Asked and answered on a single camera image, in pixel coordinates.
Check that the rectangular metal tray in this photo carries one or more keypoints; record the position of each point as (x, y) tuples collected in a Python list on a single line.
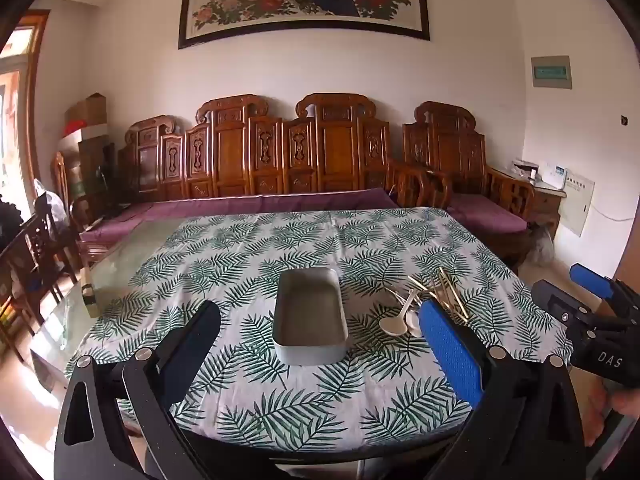
[(310, 320)]

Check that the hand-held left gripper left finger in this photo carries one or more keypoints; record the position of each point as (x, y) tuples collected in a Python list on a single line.
[(197, 355)]

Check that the white device on side table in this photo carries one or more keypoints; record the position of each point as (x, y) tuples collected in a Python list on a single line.
[(525, 167)]

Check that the brown cardboard box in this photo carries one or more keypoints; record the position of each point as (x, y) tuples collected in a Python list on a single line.
[(90, 110)]

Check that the person's right hand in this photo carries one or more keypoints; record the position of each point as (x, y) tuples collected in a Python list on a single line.
[(625, 402)]

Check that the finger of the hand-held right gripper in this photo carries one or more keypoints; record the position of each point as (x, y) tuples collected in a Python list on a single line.
[(590, 280), (555, 302)]

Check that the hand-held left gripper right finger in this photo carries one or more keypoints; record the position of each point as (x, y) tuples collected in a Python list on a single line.
[(450, 355)]

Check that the long carved wooden sofa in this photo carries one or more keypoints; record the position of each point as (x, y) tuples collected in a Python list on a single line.
[(230, 155)]

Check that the white blue box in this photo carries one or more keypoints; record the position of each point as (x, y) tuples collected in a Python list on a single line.
[(555, 176)]

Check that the dark wooden chair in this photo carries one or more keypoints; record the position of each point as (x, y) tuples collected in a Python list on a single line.
[(35, 255)]

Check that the leaf print tablecloth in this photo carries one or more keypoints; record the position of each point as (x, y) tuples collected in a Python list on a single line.
[(240, 270)]

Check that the clear plastic bag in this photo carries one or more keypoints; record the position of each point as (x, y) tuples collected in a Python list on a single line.
[(50, 202)]

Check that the wooden door frame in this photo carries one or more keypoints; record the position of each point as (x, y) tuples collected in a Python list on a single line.
[(37, 100)]

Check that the white plastic spoon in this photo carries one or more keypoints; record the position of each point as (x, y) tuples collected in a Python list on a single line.
[(391, 325), (414, 329)]

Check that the carved wooden armchair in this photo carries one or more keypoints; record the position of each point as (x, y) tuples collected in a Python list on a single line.
[(450, 150)]

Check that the grey plastic bag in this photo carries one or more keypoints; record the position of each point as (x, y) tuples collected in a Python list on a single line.
[(541, 245)]

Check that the grey wall electric box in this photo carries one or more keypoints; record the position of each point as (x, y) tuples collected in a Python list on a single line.
[(551, 72)]

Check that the white leaning panel board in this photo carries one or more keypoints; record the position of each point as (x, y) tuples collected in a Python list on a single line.
[(576, 202)]

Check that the short purple seat cushion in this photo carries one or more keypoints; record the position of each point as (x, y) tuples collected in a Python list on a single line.
[(485, 212)]

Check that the wooden side table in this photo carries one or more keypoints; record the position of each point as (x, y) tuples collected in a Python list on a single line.
[(547, 205)]

